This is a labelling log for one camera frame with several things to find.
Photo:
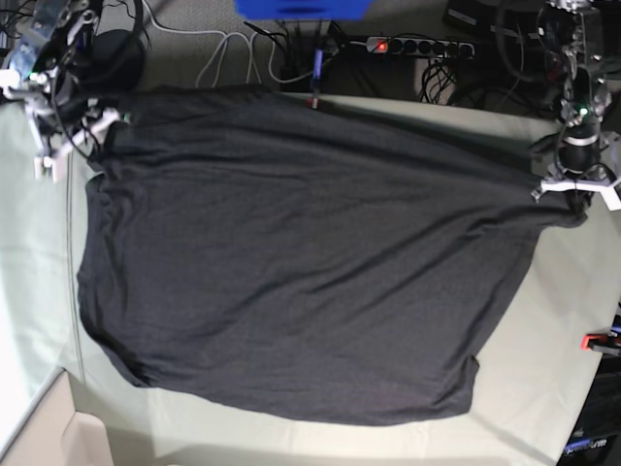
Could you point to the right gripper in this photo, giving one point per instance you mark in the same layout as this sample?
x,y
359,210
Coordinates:
x,y
79,124

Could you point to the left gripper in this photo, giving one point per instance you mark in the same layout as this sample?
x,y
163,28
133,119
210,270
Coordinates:
x,y
580,169

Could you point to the black t-shirt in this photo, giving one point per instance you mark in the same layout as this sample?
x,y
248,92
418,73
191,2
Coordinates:
x,y
248,250

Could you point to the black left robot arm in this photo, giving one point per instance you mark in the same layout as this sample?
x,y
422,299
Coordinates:
x,y
571,31

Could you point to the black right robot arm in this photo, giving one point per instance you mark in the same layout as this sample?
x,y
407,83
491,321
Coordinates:
x,y
68,78

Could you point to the red black side clamp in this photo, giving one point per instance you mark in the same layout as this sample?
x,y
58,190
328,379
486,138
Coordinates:
x,y
607,343

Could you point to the green table cloth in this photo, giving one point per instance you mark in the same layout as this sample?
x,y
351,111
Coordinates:
x,y
533,379

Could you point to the blue plastic bin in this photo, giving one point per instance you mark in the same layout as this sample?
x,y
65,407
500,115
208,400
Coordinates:
x,y
302,9

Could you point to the white power strip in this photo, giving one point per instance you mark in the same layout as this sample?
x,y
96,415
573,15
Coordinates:
x,y
420,47

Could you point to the red black table clamp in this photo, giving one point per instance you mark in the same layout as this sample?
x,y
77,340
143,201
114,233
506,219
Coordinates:
x,y
313,103

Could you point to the cardboard box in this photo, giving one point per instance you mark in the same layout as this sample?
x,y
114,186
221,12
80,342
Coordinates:
x,y
54,432

